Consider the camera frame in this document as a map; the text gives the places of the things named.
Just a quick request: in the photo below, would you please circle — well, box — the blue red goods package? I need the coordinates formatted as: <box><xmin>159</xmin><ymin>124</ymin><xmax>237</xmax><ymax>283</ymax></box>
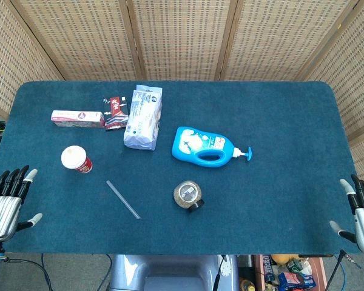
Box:
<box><xmin>278</xmin><ymin>272</ymin><xmax>318</xmax><ymax>291</ymax></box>

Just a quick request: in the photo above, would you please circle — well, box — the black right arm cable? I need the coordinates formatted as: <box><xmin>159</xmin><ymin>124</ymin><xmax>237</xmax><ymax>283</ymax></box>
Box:
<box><xmin>324</xmin><ymin>250</ymin><xmax>352</xmax><ymax>291</ymax></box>

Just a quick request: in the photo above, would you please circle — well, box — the blue pump detergent bottle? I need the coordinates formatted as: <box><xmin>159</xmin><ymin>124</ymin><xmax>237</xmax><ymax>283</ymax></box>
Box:
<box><xmin>171</xmin><ymin>126</ymin><xmax>252</xmax><ymax>169</ymax></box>

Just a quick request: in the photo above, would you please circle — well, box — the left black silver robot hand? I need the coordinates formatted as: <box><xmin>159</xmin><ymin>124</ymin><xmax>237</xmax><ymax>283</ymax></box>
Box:
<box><xmin>0</xmin><ymin>165</ymin><xmax>43</xmax><ymax>243</ymax></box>

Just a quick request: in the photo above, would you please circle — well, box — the clear plastic straw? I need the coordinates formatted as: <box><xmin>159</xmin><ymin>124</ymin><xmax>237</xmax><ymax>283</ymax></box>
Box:
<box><xmin>106</xmin><ymin>180</ymin><xmax>141</xmax><ymax>220</ymax></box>

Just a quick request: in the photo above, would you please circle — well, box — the red paper cup white lid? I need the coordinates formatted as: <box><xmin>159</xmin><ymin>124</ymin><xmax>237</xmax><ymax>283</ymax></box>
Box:
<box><xmin>61</xmin><ymin>145</ymin><xmax>93</xmax><ymax>175</ymax></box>

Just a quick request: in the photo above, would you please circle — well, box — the blue table cloth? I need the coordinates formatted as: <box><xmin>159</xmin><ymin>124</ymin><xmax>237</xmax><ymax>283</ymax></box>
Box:
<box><xmin>0</xmin><ymin>80</ymin><xmax>362</xmax><ymax>255</ymax></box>

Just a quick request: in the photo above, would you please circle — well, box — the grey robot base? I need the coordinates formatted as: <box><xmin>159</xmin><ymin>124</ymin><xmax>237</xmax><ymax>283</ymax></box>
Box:
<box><xmin>109</xmin><ymin>254</ymin><xmax>240</xmax><ymax>291</ymax></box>

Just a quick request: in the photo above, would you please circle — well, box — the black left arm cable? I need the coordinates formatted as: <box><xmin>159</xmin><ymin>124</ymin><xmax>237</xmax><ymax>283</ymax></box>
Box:
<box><xmin>2</xmin><ymin>257</ymin><xmax>54</xmax><ymax>291</ymax></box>

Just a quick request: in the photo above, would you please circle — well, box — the pink white toothpaste box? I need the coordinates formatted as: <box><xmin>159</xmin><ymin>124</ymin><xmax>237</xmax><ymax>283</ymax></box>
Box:
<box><xmin>50</xmin><ymin>110</ymin><xmax>106</xmax><ymax>129</ymax></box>

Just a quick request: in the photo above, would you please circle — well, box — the black red snack packet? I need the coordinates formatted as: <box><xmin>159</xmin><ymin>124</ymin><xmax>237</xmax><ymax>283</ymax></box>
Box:
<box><xmin>103</xmin><ymin>96</ymin><xmax>130</xmax><ymax>131</ymax></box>

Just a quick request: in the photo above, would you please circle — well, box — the bamboo folding screen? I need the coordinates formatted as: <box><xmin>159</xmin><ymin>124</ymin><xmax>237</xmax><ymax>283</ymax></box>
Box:
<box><xmin>0</xmin><ymin>0</ymin><xmax>364</xmax><ymax>182</ymax></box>

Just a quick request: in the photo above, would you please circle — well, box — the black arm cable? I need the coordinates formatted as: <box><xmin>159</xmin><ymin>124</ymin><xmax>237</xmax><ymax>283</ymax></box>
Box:
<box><xmin>2</xmin><ymin>257</ymin><xmax>54</xmax><ymax>291</ymax></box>
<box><xmin>324</xmin><ymin>250</ymin><xmax>352</xmax><ymax>291</ymax></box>

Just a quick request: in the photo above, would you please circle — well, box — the orange crate of goods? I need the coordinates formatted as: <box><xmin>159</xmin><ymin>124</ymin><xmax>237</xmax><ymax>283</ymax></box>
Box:
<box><xmin>254</xmin><ymin>254</ymin><xmax>328</xmax><ymax>291</ymax></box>

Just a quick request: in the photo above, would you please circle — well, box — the white blue tissue pack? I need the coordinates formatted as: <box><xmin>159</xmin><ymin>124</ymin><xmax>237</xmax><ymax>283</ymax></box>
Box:
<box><xmin>123</xmin><ymin>84</ymin><xmax>163</xmax><ymax>152</ymax></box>

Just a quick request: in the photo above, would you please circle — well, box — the round glass jar black lid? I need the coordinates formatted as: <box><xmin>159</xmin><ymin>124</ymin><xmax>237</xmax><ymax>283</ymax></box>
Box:
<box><xmin>172</xmin><ymin>180</ymin><xmax>205</xmax><ymax>213</ymax></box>

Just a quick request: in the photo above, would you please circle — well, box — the black cable on robot base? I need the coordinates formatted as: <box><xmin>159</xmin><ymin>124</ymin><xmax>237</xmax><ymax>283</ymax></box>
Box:
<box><xmin>212</xmin><ymin>255</ymin><xmax>229</xmax><ymax>291</ymax></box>

